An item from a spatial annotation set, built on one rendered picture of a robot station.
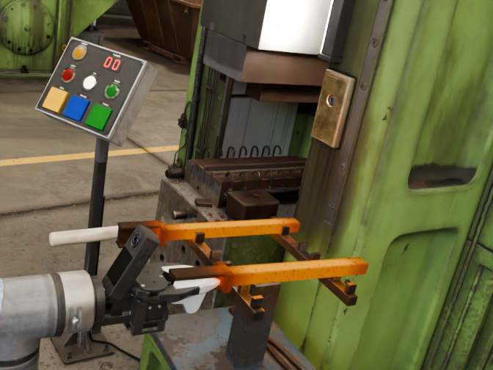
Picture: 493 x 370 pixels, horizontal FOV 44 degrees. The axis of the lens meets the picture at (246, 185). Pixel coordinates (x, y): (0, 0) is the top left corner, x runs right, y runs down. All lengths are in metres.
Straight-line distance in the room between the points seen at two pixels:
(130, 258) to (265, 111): 1.15
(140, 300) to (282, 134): 1.21
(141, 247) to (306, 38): 0.86
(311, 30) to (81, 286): 0.95
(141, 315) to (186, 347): 0.42
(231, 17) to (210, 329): 0.78
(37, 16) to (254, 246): 5.05
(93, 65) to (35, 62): 4.45
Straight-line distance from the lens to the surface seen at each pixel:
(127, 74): 2.01
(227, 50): 1.62
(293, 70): 1.65
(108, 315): 0.96
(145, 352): 2.10
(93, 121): 2.00
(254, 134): 1.98
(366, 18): 1.44
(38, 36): 6.44
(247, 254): 1.61
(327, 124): 1.48
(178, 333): 1.40
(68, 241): 2.03
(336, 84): 1.46
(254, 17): 1.53
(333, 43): 1.45
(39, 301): 0.89
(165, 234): 1.21
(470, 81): 1.62
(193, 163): 1.78
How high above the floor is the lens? 1.58
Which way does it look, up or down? 21 degrees down
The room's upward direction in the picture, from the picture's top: 11 degrees clockwise
